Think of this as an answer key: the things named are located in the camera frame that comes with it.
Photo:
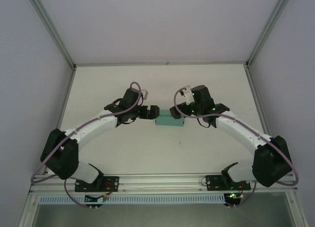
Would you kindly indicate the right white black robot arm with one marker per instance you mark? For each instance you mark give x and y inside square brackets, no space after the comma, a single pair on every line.
[236,128]

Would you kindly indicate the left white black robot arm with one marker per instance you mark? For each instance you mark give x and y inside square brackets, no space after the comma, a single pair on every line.
[93,128]

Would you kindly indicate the aluminium frame post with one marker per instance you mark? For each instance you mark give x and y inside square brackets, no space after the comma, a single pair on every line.
[53,31]
[268,30]

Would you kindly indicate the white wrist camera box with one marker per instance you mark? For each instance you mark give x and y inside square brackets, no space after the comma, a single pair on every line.
[188,95]
[146,94]

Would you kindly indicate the aluminium table side rail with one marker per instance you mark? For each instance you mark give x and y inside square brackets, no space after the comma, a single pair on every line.
[62,113]
[258,106]

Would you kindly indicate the wide aluminium mounting rail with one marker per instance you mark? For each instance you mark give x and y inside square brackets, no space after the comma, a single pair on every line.
[160,181]

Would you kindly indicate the thin aluminium table edge rail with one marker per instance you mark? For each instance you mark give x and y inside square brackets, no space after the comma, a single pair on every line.
[160,63]

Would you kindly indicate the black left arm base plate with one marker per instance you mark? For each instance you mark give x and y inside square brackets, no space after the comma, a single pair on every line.
[112,184]

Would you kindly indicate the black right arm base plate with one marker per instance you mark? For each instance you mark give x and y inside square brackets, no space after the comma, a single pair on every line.
[215,182]

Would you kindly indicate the teal paper box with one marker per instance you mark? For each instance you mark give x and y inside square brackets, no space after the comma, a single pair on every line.
[169,121]

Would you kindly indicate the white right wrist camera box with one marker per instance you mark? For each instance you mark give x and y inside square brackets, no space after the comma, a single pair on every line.
[188,95]

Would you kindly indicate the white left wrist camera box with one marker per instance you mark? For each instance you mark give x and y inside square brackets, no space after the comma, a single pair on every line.
[146,94]

